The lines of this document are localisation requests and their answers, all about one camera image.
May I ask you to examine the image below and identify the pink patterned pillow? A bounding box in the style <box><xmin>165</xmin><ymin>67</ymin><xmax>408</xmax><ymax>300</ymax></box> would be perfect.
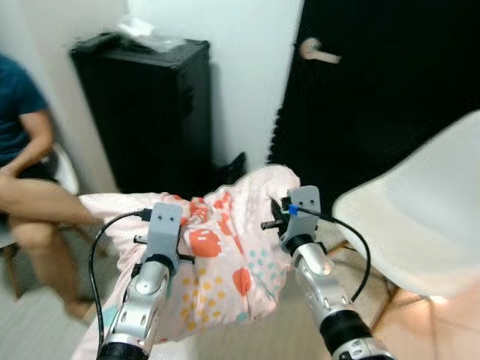
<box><xmin>71</xmin><ymin>164</ymin><xmax>302</xmax><ymax>360</ymax></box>

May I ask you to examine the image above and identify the clear plastic bag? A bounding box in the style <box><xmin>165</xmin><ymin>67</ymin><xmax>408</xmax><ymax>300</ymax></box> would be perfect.
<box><xmin>115</xmin><ymin>16</ymin><xmax>185</xmax><ymax>54</ymax></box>

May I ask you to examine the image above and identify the black door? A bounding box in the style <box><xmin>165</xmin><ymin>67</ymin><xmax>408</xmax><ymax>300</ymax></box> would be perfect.
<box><xmin>268</xmin><ymin>0</ymin><xmax>480</xmax><ymax>220</ymax></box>

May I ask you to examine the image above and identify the tall black case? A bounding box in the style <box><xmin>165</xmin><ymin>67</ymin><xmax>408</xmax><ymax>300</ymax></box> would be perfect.
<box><xmin>69</xmin><ymin>33</ymin><xmax>213</xmax><ymax>199</ymax></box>

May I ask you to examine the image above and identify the small black object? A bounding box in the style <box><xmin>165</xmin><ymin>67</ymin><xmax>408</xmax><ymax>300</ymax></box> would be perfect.
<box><xmin>213</xmin><ymin>151</ymin><xmax>248</xmax><ymax>185</ymax></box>

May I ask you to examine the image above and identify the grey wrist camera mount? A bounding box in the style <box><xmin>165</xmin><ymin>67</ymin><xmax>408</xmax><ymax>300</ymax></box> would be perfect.
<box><xmin>145</xmin><ymin>202</ymin><xmax>184</xmax><ymax>260</ymax></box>
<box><xmin>283</xmin><ymin>185</ymin><xmax>323</xmax><ymax>242</ymax></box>

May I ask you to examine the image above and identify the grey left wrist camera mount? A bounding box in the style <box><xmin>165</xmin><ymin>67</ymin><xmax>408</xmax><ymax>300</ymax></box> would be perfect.
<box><xmin>145</xmin><ymin>202</ymin><xmax>184</xmax><ymax>260</ymax></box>

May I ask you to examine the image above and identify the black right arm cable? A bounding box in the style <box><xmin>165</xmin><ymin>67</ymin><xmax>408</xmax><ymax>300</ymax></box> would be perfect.
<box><xmin>288</xmin><ymin>208</ymin><xmax>373</xmax><ymax>303</ymax></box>

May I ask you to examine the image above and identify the pink metal door handle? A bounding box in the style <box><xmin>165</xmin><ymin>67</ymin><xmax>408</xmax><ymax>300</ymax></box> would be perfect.
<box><xmin>299</xmin><ymin>37</ymin><xmax>343</xmax><ymax>65</ymax></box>

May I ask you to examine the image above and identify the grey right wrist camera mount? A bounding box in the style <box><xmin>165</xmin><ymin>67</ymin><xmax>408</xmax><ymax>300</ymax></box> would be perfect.
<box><xmin>283</xmin><ymin>185</ymin><xmax>323</xmax><ymax>242</ymax></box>

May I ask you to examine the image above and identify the person in blue shirt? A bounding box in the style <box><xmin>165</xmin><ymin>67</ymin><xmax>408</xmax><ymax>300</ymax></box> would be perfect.
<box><xmin>0</xmin><ymin>53</ymin><xmax>104</xmax><ymax>321</ymax></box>

